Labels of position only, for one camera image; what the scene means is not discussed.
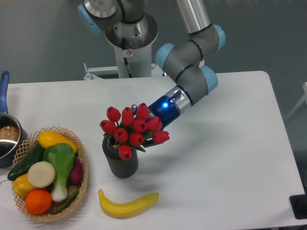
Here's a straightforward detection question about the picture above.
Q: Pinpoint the purple sweet potato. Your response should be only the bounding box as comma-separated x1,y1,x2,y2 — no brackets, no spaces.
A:
69,158,83,184

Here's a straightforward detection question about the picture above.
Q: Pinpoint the orange fruit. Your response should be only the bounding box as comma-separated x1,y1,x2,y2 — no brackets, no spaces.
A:
25,189,52,215

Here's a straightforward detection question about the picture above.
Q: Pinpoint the yellow banana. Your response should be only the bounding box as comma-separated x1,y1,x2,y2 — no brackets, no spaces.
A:
98,189,159,218

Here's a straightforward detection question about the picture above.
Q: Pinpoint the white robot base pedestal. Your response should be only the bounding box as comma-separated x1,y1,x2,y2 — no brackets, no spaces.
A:
83,43,166,80

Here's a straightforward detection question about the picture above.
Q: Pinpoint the white frame at right edge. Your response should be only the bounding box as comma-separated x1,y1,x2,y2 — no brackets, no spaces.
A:
293,82,307,113

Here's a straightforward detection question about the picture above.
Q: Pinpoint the green bean pod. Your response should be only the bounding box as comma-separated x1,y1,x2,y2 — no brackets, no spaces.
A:
50,190,79,215

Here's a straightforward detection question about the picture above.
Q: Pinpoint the yellow squash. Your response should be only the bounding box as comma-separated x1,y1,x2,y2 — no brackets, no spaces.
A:
38,131,78,153

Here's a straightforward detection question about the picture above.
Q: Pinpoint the woven wicker basket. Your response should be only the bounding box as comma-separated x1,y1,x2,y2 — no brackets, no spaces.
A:
12,126,88,222

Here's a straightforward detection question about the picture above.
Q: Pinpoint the yellow bell pepper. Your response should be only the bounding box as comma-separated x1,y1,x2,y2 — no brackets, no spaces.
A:
12,173,36,197

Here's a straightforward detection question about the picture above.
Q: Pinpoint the dark grey ribbed vase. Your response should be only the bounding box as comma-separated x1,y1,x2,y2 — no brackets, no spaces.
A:
102,137,138,178

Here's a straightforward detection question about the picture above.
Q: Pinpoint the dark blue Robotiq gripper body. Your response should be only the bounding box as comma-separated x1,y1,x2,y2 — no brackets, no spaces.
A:
149,95,180,130

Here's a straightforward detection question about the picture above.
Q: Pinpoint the green cucumber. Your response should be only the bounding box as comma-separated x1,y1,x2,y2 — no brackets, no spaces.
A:
7,143,45,181

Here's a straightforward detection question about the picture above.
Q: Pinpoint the black device at table edge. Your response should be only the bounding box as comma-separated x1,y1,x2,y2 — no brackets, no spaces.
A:
289,194,307,219

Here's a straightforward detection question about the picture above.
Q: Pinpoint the beige round disc food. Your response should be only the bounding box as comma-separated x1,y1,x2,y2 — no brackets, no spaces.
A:
27,161,55,188

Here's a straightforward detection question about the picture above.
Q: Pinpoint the red tulip bouquet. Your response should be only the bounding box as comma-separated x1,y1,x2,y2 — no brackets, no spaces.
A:
99,103,170,160

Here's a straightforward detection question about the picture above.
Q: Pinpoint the blue handled saucepan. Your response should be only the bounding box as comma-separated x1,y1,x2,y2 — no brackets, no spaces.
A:
0,71,27,168

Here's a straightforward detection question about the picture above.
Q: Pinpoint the green bok choy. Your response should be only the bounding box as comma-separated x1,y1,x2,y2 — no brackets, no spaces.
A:
43,143,75,202

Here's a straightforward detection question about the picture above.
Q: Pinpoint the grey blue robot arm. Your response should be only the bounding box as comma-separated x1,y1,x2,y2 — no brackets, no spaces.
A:
78,0,226,128

